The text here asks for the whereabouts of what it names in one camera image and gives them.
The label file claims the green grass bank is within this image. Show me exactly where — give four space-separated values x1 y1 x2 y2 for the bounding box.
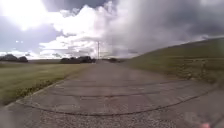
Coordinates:
123 36 224 88

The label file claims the dark clump of trees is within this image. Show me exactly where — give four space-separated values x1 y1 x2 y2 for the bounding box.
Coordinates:
59 55 98 65
0 53 30 64

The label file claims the utility pole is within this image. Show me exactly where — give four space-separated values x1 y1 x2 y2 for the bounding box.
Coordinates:
96 40 101 61

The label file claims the grey concrete slab road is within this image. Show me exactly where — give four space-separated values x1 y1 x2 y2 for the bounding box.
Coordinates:
0 61 224 128

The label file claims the flat green grass field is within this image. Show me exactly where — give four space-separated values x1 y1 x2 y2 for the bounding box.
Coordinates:
0 61 96 108

